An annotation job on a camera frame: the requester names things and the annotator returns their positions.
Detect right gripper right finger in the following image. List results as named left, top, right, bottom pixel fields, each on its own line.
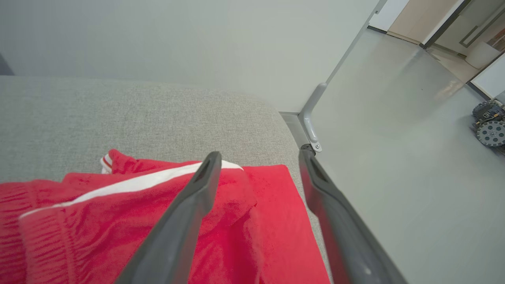
left=299, top=144, right=409, bottom=284

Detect grey metal support bracket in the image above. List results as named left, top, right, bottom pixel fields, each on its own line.
left=298, top=82, right=328, bottom=153

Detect grey fabric sofa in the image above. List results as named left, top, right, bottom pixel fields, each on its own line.
left=0, top=76, right=332, bottom=284

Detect red basketball jersey white sleeves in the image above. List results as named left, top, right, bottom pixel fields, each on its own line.
left=101, top=149, right=331, bottom=284

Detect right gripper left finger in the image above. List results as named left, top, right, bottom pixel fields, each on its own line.
left=114, top=151, right=222, bottom=284

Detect red shorts white stripe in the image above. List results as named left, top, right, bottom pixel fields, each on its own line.
left=0, top=160, right=258, bottom=284

